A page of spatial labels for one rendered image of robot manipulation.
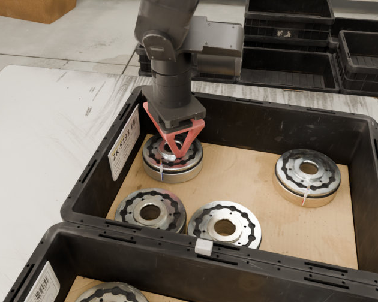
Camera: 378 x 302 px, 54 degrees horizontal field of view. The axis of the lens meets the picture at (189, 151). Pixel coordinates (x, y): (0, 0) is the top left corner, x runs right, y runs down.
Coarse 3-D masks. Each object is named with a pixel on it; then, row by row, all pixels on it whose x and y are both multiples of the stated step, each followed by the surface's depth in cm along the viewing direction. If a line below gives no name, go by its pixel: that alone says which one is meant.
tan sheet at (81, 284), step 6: (78, 276) 50; (78, 282) 49; (84, 282) 49; (90, 282) 49; (96, 282) 49; (102, 282) 49; (72, 288) 48; (78, 288) 48; (84, 288) 48; (72, 294) 48; (78, 294) 48; (144, 294) 48; (150, 294) 48; (156, 294) 48; (66, 300) 47; (72, 300) 47; (150, 300) 47; (156, 300) 47; (162, 300) 47; (168, 300) 47; (174, 300) 47; (180, 300) 47
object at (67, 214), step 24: (216, 96) 63; (120, 120) 58; (360, 120) 58; (96, 168) 51; (72, 192) 47; (72, 216) 45; (96, 216) 45; (168, 240) 42; (192, 240) 42; (288, 264) 40; (312, 264) 40
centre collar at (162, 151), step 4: (164, 140) 64; (176, 140) 64; (180, 140) 64; (160, 144) 63; (164, 144) 63; (180, 144) 63; (160, 148) 62; (160, 152) 62; (164, 152) 62; (168, 152) 62; (164, 156) 61; (168, 156) 61; (172, 156) 61
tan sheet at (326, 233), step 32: (224, 160) 66; (256, 160) 66; (128, 192) 60; (192, 192) 60; (224, 192) 60; (256, 192) 60; (288, 224) 56; (320, 224) 56; (352, 224) 56; (320, 256) 52; (352, 256) 52
